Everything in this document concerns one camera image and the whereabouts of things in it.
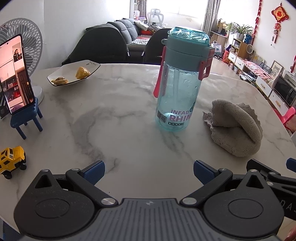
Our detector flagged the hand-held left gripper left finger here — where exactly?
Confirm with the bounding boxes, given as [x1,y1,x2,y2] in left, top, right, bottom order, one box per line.
[30,160,118,208]

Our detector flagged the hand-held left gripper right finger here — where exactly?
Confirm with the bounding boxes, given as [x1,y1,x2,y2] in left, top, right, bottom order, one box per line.
[180,160,269,208]

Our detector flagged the grey towel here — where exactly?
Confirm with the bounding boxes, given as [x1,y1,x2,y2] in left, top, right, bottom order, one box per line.
[203,99,263,157]

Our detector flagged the teal plastic water bottle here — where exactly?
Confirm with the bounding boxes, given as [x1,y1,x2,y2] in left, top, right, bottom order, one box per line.
[153,26,215,132]

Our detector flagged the pink plastic stool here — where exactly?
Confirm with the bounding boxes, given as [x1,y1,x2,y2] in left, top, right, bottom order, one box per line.
[274,107,296,135]

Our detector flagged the microwave oven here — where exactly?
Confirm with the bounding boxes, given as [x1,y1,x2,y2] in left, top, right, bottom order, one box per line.
[273,75,296,107]

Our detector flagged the white drawer cabinet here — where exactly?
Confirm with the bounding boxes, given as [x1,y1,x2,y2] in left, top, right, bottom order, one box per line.
[228,51,289,112]

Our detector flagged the yellow toy car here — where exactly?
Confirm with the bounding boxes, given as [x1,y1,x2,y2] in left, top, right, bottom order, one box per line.
[0,146,26,179]

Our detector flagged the blue chair-shaped phone stand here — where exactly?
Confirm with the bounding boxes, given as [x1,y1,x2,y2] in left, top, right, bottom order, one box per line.
[10,97,43,140]

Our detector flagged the framed bear picture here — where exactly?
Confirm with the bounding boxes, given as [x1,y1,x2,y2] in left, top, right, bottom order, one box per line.
[269,61,284,79]

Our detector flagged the brown food pieces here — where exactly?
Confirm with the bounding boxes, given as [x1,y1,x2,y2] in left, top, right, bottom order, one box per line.
[51,77,69,85]

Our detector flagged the red patterned cloth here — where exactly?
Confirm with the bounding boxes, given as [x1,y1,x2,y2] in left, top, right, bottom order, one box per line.
[244,61,273,80]

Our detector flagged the yellow food piece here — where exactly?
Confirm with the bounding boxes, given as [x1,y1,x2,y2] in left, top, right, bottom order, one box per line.
[76,67,91,80]

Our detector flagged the white plate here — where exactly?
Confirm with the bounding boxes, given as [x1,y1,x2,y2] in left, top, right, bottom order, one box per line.
[47,60,101,87]

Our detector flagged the wooden shelf cabinet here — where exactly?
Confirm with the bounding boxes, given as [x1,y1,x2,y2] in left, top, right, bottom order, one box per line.
[228,38,251,61]

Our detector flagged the smartphone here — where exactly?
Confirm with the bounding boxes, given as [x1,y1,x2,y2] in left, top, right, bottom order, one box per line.
[0,34,36,115]

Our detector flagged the white paper bag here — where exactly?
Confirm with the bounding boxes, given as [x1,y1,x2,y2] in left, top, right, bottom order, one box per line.
[211,40,223,57]

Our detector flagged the black dining chair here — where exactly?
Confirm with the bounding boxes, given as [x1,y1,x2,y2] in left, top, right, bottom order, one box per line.
[61,24,128,65]
[142,28,172,65]

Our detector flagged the green potted plant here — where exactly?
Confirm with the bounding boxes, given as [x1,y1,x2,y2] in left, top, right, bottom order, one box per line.
[225,23,253,41]

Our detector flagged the dark grey sofa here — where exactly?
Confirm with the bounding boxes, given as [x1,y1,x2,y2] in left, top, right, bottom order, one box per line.
[85,18,162,63]

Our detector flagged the white desk fan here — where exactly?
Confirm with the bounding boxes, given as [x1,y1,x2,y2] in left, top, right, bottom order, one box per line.
[0,19,45,106]

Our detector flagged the grey curtain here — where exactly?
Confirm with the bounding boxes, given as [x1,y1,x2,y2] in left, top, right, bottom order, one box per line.
[202,0,222,33]

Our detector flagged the white office chair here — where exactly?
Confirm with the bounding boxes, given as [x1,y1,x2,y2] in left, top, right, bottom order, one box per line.
[147,9,165,25]

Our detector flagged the red knot wall ornament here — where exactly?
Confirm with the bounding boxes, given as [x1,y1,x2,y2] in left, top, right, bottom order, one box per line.
[271,6,290,44]

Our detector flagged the red hanging string decoration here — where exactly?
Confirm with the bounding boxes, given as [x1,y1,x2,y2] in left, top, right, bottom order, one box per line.
[252,0,263,37]

